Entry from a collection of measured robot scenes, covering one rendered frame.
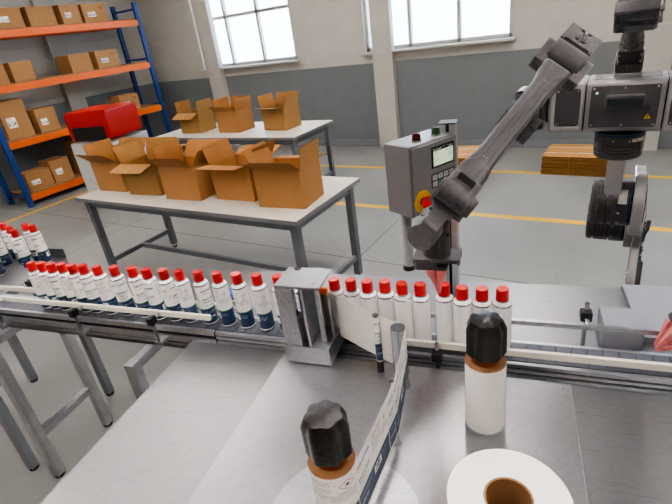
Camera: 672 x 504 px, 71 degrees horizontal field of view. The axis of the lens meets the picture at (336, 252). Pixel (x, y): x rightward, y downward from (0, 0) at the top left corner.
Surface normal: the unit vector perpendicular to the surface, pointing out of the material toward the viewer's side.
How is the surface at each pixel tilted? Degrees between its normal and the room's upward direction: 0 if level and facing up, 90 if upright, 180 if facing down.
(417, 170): 90
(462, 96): 90
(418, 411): 0
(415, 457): 0
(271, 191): 90
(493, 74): 90
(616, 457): 0
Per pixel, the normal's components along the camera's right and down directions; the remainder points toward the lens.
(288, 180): -0.42, 0.44
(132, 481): -0.13, -0.89
